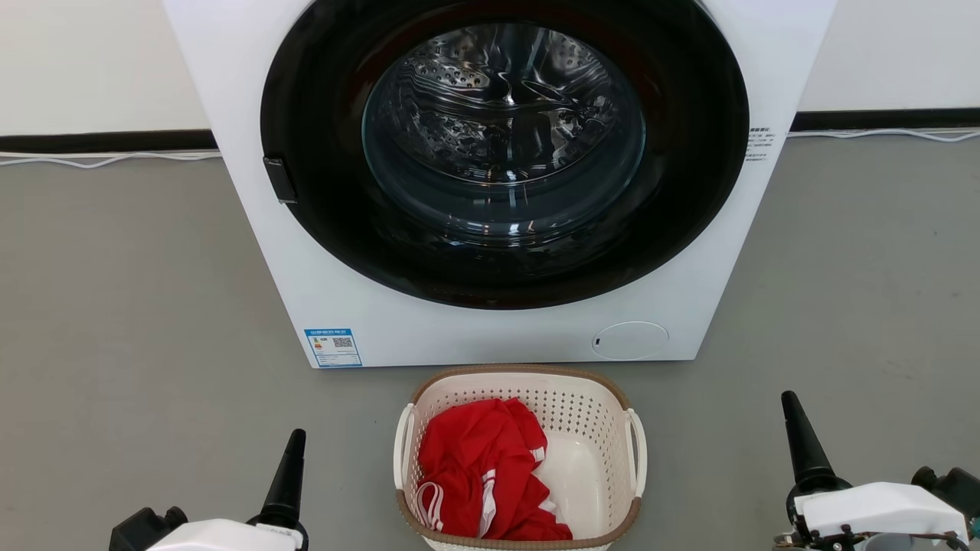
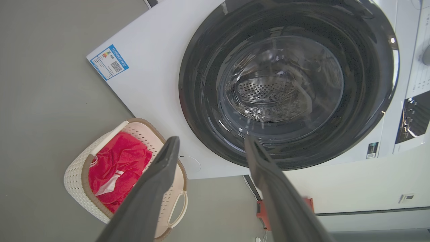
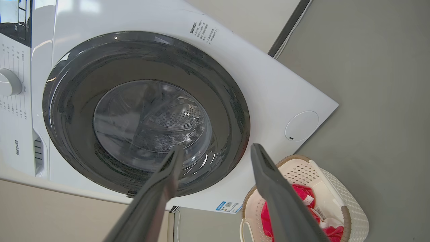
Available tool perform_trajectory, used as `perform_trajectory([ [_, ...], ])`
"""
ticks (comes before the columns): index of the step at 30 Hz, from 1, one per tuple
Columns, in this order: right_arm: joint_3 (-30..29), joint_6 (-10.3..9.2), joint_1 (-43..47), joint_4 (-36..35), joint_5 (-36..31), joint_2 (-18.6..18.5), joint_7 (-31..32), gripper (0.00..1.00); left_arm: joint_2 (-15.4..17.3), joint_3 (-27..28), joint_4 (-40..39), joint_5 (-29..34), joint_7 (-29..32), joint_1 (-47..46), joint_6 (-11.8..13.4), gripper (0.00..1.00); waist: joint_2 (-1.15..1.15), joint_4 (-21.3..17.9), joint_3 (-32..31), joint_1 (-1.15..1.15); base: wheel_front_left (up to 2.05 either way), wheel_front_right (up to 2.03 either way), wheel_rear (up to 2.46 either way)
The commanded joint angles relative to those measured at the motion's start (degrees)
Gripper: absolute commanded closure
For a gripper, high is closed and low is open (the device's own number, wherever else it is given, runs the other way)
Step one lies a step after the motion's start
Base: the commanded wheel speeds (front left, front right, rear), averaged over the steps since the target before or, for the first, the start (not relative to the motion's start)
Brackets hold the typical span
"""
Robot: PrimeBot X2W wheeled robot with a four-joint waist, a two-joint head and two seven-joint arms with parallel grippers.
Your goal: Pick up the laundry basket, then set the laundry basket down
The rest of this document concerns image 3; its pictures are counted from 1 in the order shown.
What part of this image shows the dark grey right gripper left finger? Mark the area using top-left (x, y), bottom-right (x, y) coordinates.
top-left (103, 145), bottom-right (185, 242)

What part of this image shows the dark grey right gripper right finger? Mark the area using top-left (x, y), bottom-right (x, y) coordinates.
top-left (251, 144), bottom-right (330, 242)

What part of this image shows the cream perforated plastic laundry basket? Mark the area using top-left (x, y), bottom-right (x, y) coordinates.
top-left (239, 155), bottom-right (369, 242)

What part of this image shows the red and white garment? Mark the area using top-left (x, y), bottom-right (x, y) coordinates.
top-left (261, 184), bottom-right (345, 242)

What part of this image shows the blue energy label sticker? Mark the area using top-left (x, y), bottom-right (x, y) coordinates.
top-left (215, 201), bottom-right (243, 214)

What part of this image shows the round white filter cover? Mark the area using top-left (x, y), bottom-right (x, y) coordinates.
top-left (285, 111), bottom-right (319, 142)

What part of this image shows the white front-load washing machine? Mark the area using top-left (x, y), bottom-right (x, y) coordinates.
top-left (0, 0), bottom-right (339, 214)

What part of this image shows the round dark washing machine door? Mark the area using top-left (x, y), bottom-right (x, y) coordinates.
top-left (42, 31), bottom-right (251, 198)

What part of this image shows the white detergent drawer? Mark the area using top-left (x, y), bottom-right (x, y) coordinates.
top-left (0, 128), bottom-right (49, 181)

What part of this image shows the dark baseboard strip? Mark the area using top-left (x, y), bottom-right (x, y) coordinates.
top-left (268, 0), bottom-right (312, 57)

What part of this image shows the white washing machine dial knob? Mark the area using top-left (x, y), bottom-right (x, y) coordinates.
top-left (0, 69), bottom-right (23, 96)

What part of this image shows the black washing machine display panel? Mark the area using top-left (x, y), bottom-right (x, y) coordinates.
top-left (0, 0), bottom-right (33, 47)

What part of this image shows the thin white cable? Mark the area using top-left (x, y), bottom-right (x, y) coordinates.
top-left (274, 0), bottom-right (315, 60)

